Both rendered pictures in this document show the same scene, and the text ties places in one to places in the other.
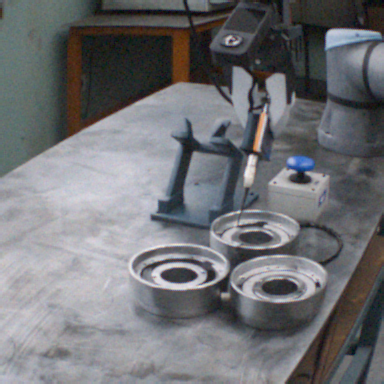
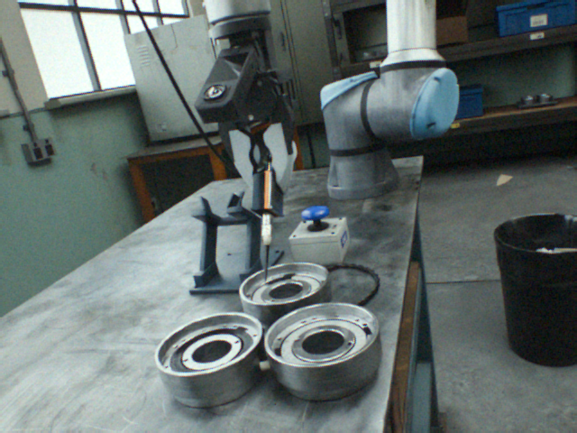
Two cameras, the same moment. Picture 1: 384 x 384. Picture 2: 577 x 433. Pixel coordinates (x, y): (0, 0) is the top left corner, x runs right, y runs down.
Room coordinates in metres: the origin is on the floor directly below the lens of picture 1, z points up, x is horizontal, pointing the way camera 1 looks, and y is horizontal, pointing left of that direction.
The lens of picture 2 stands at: (0.29, -0.05, 1.07)
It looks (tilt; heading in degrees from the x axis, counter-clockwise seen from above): 18 degrees down; 355
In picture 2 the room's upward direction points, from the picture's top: 11 degrees counter-clockwise
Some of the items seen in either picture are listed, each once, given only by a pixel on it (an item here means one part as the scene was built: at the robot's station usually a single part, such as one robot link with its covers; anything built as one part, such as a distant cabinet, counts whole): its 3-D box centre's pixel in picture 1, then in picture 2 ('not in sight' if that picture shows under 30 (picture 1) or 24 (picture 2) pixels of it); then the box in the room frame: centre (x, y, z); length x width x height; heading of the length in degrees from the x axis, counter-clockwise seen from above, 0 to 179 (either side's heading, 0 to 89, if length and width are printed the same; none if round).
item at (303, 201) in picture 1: (301, 192); (321, 239); (0.94, -0.15, 0.82); 0.08 x 0.07 x 0.05; 155
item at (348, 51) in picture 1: (358, 61); (354, 109); (1.24, -0.31, 0.97); 0.13 x 0.12 x 0.14; 39
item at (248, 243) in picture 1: (255, 243); (287, 297); (0.79, -0.07, 0.82); 0.10 x 0.10 x 0.04
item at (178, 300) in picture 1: (179, 282); (214, 358); (0.70, 0.01, 0.82); 0.10 x 0.10 x 0.04
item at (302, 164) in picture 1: (300, 176); (317, 224); (0.94, -0.14, 0.85); 0.04 x 0.04 x 0.05
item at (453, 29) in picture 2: not in sight; (439, 23); (3.96, -1.81, 1.19); 0.52 x 0.42 x 0.38; 65
